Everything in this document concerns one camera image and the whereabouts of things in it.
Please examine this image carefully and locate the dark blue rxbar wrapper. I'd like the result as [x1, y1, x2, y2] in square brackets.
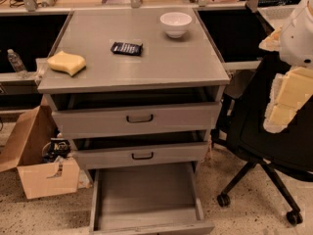
[111, 42, 143, 56]

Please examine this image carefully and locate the dark snack bag in box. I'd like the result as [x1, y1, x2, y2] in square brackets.
[42, 138, 70, 163]

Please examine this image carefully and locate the grey bottom drawer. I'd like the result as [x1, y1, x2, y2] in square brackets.
[89, 163, 214, 235]

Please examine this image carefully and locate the grey drawer cabinet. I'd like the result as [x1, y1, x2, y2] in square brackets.
[36, 7, 231, 181]

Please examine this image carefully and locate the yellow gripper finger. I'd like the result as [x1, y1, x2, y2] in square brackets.
[259, 27, 281, 52]
[263, 66, 313, 133]

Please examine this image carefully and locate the grey drawer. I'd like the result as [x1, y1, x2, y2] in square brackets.
[89, 163, 214, 235]
[53, 87, 220, 139]
[74, 131, 208, 169]

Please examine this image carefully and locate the yellow sponge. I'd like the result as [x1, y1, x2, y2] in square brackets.
[47, 51, 86, 76]

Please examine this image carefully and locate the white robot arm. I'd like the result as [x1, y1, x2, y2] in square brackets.
[259, 0, 313, 133]

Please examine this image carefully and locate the clear plastic water bottle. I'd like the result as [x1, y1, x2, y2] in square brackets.
[7, 49, 28, 79]

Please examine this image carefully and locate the grey top drawer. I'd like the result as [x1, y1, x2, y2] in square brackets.
[53, 87, 220, 139]

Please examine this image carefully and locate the black office chair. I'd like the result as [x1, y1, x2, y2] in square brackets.
[210, 54, 313, 226]

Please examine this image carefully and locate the grey middle drawer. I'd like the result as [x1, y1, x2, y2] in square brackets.
[74, 131, 208, 169]

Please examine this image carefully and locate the brown cardboard box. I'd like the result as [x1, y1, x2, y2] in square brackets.
[0, 101, 79, 199]

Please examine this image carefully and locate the white ceramic bowl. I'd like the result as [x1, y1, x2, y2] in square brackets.
[160, 12, 193, 38]

